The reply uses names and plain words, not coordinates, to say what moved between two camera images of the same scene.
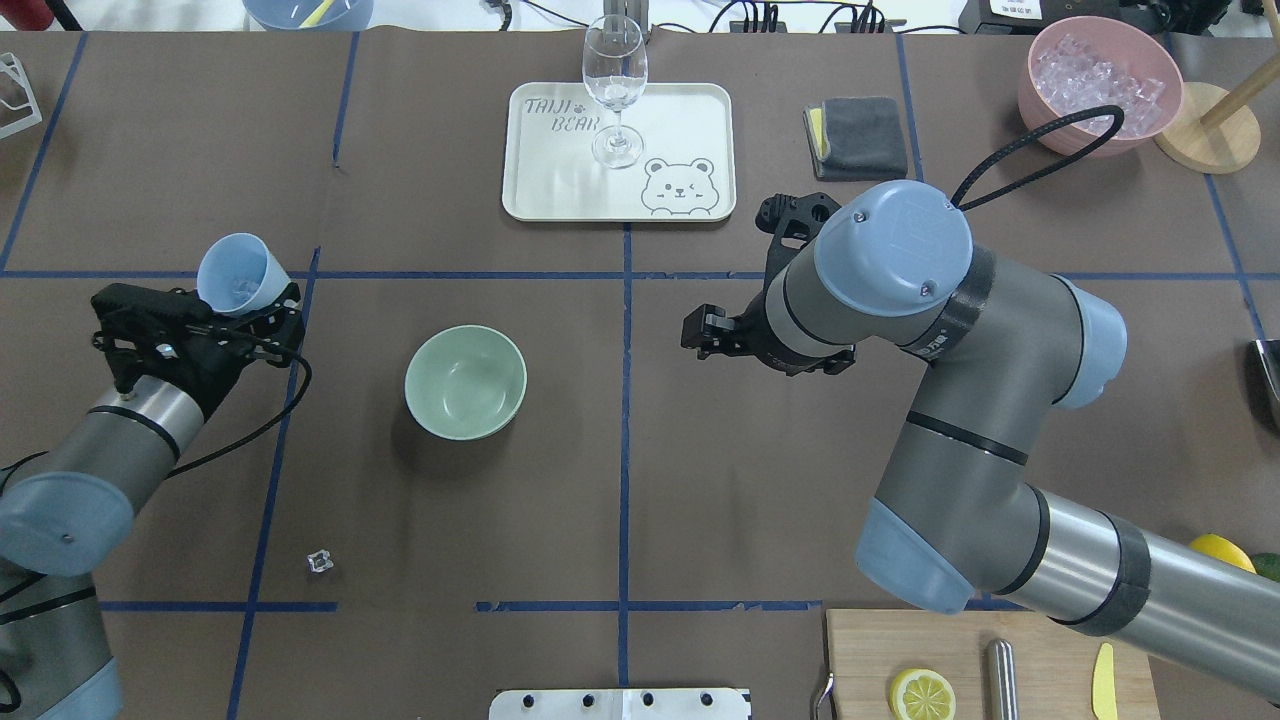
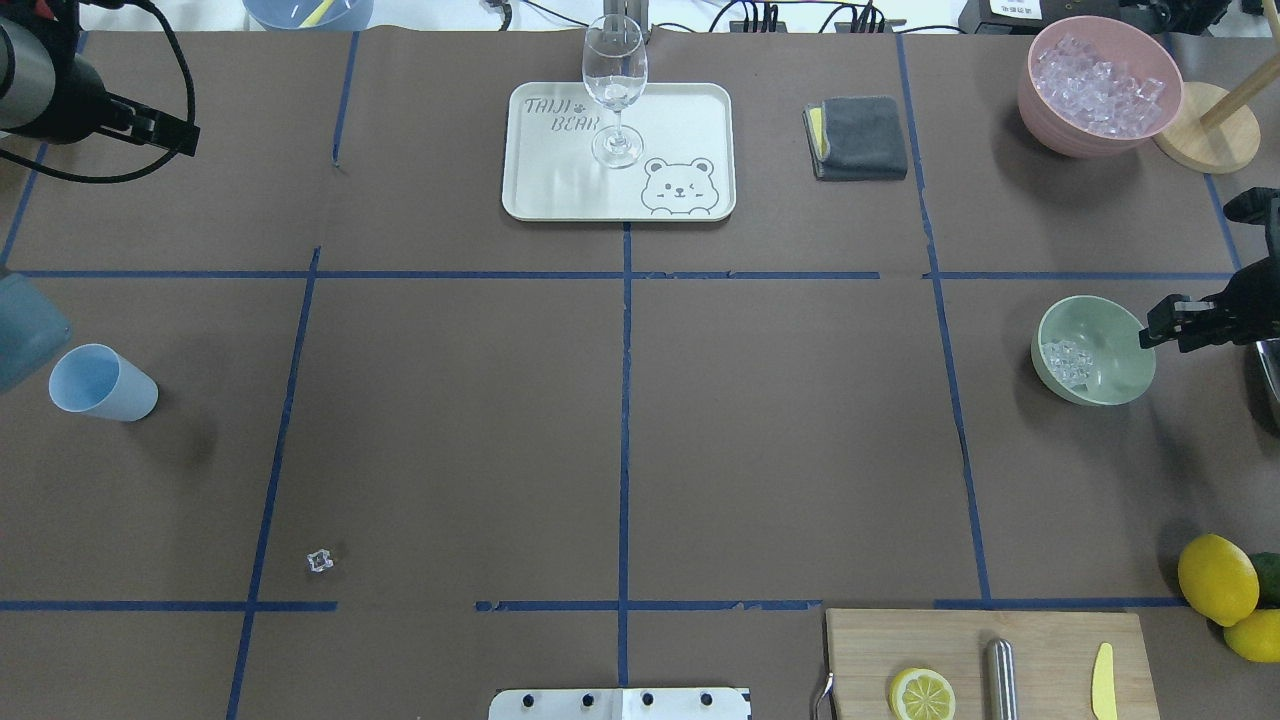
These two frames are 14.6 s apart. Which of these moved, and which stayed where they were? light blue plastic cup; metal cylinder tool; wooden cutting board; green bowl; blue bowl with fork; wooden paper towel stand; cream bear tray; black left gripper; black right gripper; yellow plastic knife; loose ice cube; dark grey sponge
Moved: black left gripper; light blue plastic cup; green bowl; black right gripper
Stayed: wooden cutting board; loose ice cube; metal cylinder tool; dark grey sponge; wooden paper towel stand; cream bear tray; blue bowl with fork; yellow plastic knife
